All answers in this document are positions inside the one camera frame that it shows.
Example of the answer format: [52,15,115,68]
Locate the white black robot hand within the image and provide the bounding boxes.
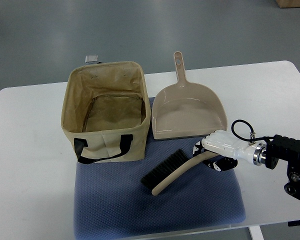
[192,130,266,172]

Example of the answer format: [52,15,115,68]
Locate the beige hand broom black bristles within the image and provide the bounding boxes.
[140,149,218,196]

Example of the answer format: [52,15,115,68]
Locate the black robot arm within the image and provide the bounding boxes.
[231,119,300,201]

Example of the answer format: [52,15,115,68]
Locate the beige plastic dustpan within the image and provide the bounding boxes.
[151,51,228,140]

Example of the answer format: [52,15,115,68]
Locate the white table leg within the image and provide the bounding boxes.
[248,225,264,240]

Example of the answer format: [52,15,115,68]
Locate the black table control panel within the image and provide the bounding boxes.
[288,220,300,227]

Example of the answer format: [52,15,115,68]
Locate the blue textured cushion mat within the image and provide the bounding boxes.
[73,96,247,240]

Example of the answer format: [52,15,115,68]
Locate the wooden box corner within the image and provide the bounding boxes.
[275,0,300,8]

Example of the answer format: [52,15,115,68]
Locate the small metal clip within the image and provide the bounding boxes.
[84,54,98,64]

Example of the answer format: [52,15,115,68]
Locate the yellow fabric bag black handle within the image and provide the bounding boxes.
[61,61,151,165]

